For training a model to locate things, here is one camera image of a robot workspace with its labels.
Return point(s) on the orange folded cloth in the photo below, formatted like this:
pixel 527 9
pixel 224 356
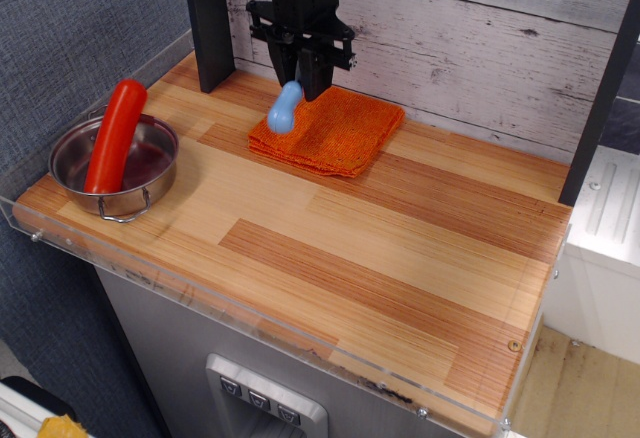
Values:
pixel 338 134

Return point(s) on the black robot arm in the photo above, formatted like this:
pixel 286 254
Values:
pixel 306 41

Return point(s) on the stainless steel pot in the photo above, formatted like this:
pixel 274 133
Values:
pixel 150 171

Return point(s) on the red sausage toy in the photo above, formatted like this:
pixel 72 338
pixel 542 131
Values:
pixel 108 159

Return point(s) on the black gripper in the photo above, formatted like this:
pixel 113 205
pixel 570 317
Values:
pixel 305 41

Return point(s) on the black vertical post left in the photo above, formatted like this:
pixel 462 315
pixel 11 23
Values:
pixel 212 42

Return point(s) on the white side cabinet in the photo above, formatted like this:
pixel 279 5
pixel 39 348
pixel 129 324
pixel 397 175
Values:
pixel 593 295

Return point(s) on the grey cabinet with dispenser panel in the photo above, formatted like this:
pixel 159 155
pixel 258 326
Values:
pixel 210 380

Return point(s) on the clear acrylic table guard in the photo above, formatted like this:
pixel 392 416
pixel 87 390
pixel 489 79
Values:
pixel 433 321

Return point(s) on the blue handled grey spoon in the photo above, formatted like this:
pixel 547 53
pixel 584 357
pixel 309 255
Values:
pixel 281 116

